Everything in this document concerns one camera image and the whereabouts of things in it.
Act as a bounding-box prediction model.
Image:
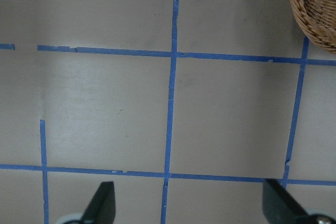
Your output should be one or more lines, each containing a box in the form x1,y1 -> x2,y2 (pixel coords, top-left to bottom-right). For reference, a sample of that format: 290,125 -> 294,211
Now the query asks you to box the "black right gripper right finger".
262,179 -> 315,224

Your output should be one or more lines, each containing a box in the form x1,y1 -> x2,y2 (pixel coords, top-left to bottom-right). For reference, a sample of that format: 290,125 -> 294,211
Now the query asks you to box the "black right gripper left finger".
79,182 -> 116,224

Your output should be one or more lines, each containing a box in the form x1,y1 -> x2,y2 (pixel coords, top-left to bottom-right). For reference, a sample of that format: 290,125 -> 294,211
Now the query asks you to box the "woven wicker basket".
289,0 -> 335,54

